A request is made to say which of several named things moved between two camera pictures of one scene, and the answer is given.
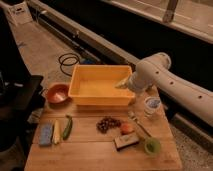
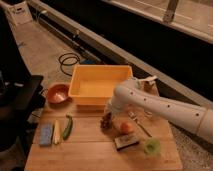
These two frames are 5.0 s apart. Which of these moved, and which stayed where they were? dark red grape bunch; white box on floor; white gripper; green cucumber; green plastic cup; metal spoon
Moved: white gripper; dark red grape bunch
Stayed: metal spoon; white box on floor; green plastic cup; green cucumber
